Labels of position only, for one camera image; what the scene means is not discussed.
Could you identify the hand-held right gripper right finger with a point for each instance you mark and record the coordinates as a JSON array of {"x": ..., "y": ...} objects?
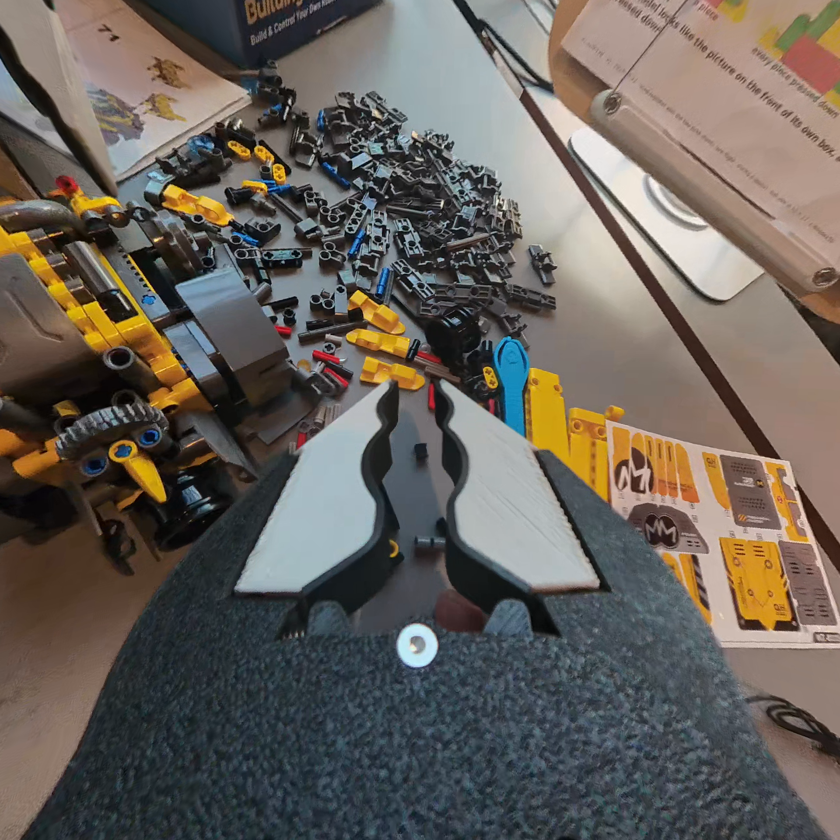
[{"x": 518, "y": 512}]

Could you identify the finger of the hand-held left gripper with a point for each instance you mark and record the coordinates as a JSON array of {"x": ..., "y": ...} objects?
[{"x": 59, "y": 79}]

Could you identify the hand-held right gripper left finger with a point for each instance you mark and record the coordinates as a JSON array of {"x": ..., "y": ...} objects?
[{"x": 315, "y": 512}]

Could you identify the yellow brick vehicle model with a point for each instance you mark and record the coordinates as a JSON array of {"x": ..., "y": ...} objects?
[{"x": 223, "y": 321}]

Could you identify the instruction booklet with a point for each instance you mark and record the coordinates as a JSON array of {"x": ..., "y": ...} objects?
[{"x": 144, "y": 98}]

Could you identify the blue brick separator tool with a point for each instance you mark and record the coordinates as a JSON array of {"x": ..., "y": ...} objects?
[{"x": 510, "y": 380}]

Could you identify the black wheel tyre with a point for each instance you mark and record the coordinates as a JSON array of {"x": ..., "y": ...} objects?
[{"x": 456, "y": 334}]

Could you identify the blue cardboard box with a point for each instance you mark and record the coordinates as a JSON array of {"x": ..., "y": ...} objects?
[{"x": 295, "y": 26}]

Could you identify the pile of grey brick pieces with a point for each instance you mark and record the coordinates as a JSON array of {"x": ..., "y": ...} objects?
[{"x": 426, "y": 197}]

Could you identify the white metal stand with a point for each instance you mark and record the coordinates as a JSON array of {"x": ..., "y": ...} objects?
[{"x": 689, "y": 164}]

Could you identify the printed paper sheet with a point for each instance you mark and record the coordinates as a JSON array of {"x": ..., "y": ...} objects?
[{"x": 722, "y": 98}]

